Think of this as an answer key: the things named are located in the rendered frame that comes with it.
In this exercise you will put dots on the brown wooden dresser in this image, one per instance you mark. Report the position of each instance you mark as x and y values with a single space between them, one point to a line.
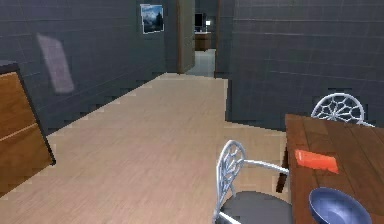
203 41

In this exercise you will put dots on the grey room door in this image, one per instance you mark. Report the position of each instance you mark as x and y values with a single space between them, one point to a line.
186 36

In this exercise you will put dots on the black television set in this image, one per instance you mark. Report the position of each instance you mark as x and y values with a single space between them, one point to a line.
199 20

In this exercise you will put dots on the framed landscape picture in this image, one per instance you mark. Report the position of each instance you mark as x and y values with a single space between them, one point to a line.
152 18

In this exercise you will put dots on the white metal chair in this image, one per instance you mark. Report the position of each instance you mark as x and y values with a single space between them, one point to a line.
246 203
338 107

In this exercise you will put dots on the orange flat block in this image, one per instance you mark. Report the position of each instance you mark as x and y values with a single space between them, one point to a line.
316 161

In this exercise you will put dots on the brown wooden table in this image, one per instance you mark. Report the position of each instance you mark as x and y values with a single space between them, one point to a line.
346 150

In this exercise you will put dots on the blue bowl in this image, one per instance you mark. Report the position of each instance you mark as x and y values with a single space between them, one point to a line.
336 207

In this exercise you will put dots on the brown wooden cabinet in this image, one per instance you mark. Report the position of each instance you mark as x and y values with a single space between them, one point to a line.
16 133

